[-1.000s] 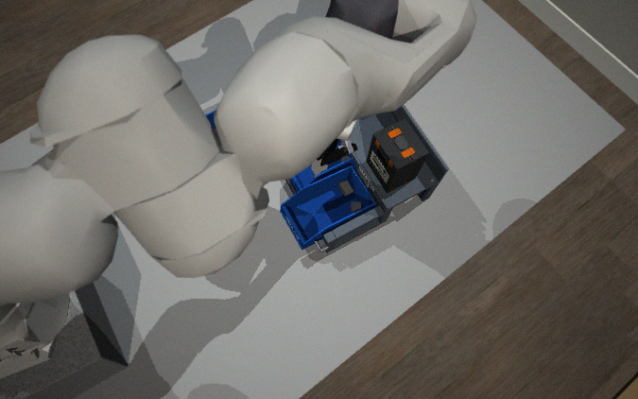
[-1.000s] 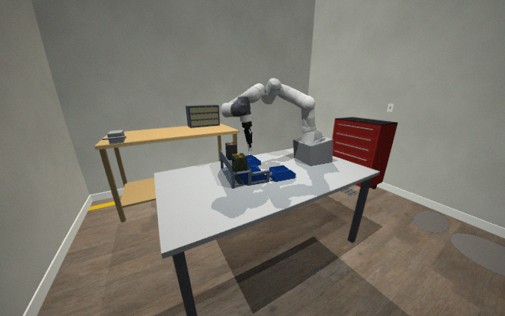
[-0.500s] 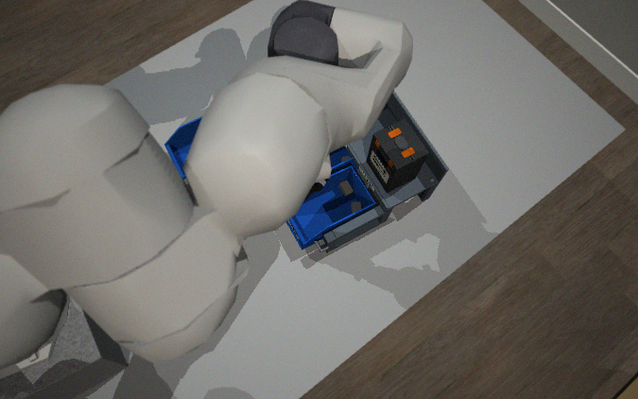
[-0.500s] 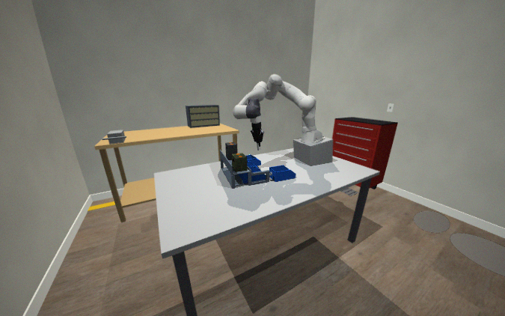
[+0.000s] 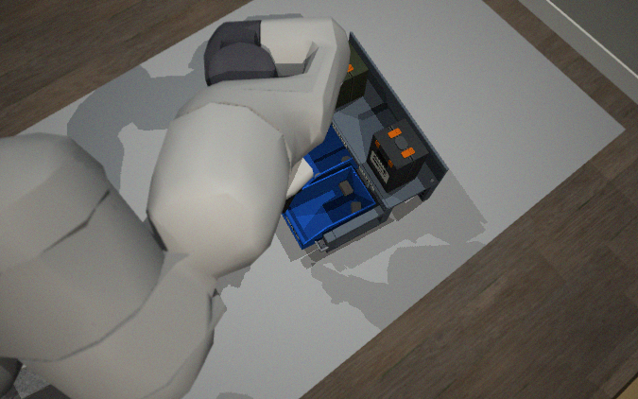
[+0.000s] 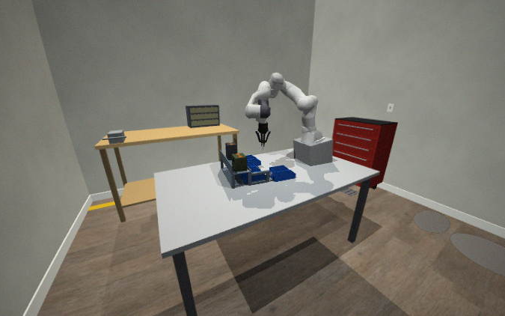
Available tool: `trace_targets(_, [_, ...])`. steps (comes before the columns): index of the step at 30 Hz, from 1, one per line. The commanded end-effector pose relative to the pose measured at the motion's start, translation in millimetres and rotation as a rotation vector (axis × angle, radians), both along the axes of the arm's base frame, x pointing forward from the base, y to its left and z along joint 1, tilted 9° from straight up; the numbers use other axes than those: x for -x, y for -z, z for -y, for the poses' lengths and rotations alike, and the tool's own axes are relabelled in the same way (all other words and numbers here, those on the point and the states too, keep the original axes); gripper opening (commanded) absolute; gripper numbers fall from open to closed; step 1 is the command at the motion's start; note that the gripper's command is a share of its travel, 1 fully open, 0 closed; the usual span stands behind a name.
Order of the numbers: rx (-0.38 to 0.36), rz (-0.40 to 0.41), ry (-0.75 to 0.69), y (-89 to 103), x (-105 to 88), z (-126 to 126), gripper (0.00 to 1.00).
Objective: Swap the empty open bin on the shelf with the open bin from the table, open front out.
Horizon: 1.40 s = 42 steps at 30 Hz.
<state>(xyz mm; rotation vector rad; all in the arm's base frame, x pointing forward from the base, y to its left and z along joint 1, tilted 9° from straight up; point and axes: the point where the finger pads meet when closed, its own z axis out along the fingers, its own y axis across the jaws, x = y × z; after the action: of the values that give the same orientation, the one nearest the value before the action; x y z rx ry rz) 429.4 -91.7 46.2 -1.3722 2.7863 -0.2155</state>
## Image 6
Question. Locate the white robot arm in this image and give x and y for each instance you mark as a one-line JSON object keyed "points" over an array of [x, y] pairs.
{"points": [[261, 112]]}

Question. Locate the olive green case with orange latches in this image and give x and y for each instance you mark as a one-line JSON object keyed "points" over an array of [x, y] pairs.
{"points": [[239, 162]]}

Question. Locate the grey shelf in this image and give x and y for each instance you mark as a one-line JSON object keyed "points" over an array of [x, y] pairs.
{"points": [[233, 177]]}

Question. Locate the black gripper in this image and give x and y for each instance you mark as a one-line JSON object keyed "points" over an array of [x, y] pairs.
{"points": [[263, 129]]}

